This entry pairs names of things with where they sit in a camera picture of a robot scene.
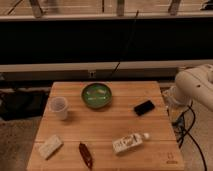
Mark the green ceramic bowl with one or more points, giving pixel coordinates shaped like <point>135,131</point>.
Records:
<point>96,95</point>

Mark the white sponge block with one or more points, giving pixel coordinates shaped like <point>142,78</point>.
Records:
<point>50,146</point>

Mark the white labelled plastic bottle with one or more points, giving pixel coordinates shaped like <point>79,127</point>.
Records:
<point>129,142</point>

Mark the black rectangular box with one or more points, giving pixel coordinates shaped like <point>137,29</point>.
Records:
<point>144,108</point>

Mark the clear plastic cup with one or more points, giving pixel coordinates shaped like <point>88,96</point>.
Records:
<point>59,106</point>

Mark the dark red chili pepper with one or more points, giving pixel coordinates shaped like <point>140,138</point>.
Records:
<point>87,158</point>

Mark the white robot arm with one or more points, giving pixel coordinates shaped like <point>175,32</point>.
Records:
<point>195,83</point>

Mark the white wall socket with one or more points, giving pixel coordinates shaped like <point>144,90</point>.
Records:
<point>92,73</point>

